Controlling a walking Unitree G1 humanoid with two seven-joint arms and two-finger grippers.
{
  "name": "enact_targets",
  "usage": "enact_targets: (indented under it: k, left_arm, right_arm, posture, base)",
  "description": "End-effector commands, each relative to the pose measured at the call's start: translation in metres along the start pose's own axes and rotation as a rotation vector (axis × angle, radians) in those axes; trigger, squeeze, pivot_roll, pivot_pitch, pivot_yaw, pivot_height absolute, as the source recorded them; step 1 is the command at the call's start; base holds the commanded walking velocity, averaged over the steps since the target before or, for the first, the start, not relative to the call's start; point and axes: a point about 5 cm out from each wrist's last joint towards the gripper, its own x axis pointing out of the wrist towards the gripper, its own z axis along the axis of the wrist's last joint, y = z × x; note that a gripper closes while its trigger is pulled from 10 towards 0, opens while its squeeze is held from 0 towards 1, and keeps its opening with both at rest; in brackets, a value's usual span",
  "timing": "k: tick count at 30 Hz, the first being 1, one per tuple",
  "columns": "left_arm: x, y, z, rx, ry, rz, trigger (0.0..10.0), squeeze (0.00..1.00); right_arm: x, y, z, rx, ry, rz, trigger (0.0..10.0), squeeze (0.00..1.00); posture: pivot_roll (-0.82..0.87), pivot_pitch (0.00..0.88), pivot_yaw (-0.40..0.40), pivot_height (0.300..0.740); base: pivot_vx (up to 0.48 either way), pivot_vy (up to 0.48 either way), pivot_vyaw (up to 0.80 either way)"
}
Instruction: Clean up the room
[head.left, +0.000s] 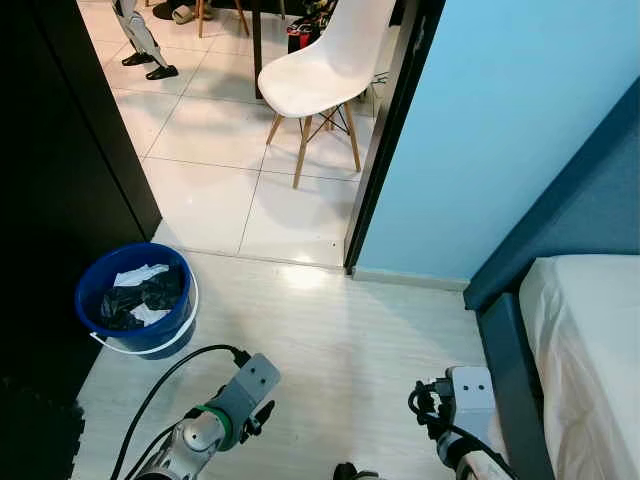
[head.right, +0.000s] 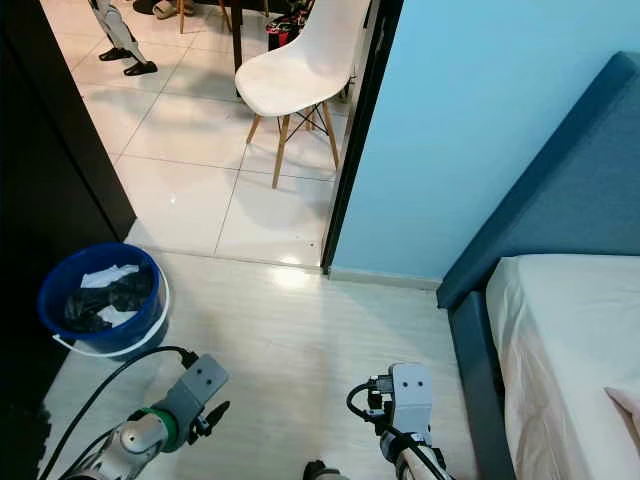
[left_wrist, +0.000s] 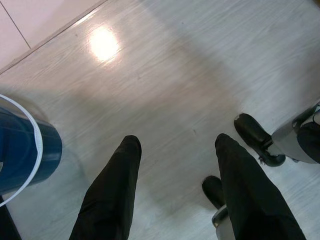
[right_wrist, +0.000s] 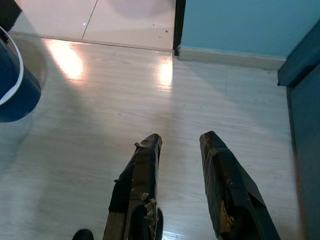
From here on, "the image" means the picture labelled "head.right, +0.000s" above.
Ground silver black robot legs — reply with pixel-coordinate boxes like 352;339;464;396
302;460;351;480

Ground person's feet in slippers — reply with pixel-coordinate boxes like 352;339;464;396
135;0;196;21

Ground white crumpled paper scrap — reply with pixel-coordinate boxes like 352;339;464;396
80;264;141;291
95;305;136;327

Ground blue plastic bucket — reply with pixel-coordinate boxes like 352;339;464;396
37;242;169;359

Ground black wardrobe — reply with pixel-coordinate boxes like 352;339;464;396
0;0;139;480

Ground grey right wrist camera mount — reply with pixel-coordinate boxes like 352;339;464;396
388;362;434;436

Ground black rubbish bag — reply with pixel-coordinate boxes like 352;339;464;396
62;268;153;333

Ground white chair with wooden legs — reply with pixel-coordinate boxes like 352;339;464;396
235;0;373;189

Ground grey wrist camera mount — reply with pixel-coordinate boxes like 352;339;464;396
388;362;434;436
155;353;231;441

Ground black table leg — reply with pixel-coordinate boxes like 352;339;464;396
230;0;243;101

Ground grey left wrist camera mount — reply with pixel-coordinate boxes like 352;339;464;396
155;353;231;441

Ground black door frame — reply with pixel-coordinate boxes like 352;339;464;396
320;0;406;271

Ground red and black object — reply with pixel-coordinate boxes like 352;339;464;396
265;0;311;51

